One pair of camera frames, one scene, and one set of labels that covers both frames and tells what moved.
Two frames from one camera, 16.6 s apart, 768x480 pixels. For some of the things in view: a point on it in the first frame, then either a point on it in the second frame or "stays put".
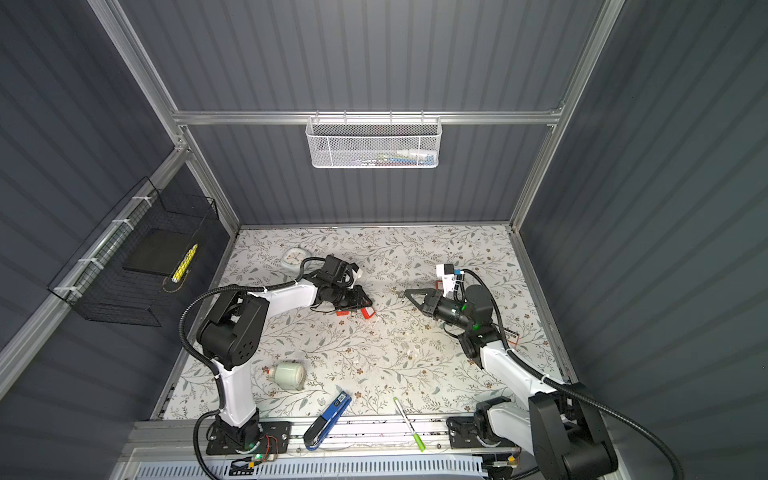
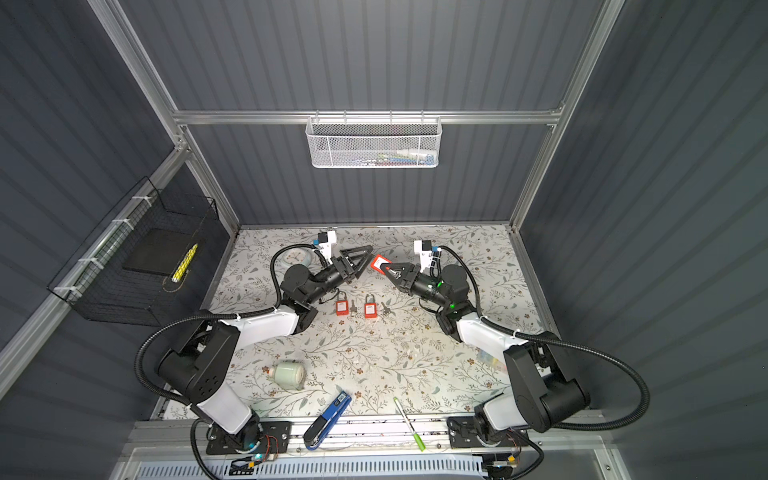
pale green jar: (288, 376) stays put
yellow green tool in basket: (184, 263) stays put
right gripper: (435, 303) to (410, 280)
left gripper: (357, 301) to (342, 270)
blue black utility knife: (315, 433) stays put
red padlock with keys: (368, 312) stays put
